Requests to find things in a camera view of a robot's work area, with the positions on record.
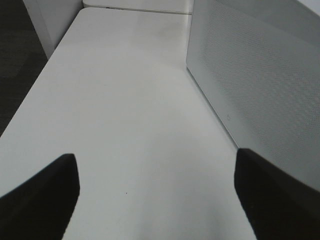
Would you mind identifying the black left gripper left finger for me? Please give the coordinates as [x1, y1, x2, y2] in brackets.
[0, 153, 80, 240]

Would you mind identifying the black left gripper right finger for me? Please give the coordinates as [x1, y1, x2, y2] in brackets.
[234, 148, 320, 240]

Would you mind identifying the white microwave door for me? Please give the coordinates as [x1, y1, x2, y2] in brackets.
[186, 0, 320, 190]

